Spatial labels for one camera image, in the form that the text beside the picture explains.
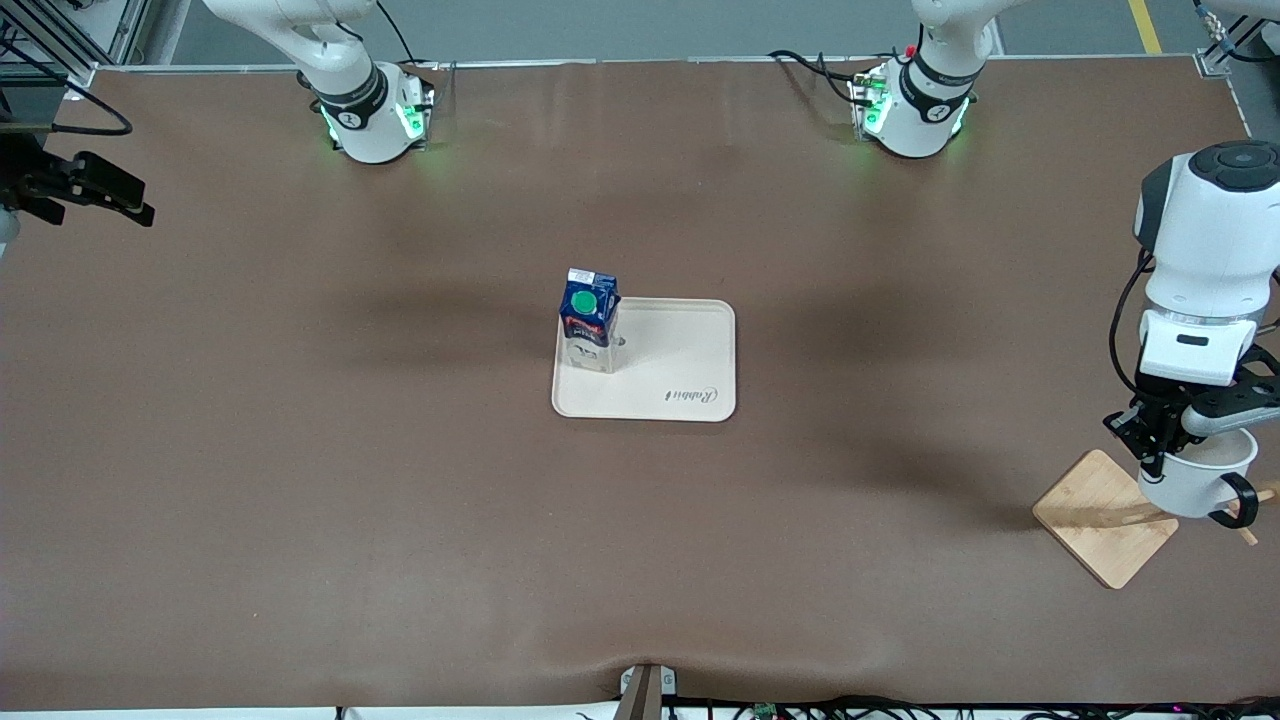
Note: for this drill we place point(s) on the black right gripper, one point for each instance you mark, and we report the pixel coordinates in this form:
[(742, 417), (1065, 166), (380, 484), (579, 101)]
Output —
[(30, 180)]

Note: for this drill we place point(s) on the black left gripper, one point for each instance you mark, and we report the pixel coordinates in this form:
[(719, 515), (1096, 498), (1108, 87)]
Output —
[(1153, 412)]

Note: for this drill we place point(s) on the cream plastic tray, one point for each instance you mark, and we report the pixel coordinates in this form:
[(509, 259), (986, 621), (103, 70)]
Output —
[(650, 390)]

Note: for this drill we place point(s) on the wooden cup rack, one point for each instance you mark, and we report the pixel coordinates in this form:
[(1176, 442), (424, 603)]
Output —
[(1095, 530)]

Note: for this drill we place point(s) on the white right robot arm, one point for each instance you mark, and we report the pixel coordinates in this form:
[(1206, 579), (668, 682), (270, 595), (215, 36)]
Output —
[(365, 135)]

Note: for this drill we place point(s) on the blue white milk carton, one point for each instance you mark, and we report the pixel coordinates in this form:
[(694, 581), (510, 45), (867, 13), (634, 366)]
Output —
[(588, 325)]

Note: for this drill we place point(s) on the aluminium frame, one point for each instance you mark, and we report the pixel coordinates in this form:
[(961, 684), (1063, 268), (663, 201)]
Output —
[(135, 30)]

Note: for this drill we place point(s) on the small green circuit board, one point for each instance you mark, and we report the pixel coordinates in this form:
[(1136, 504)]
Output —
[(766, 711)]

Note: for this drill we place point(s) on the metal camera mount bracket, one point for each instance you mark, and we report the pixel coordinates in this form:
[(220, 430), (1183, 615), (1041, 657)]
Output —
[(645, 695)]

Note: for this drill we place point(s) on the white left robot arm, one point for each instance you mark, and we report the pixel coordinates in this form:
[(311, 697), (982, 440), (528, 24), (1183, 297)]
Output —
[(1210, 250)]

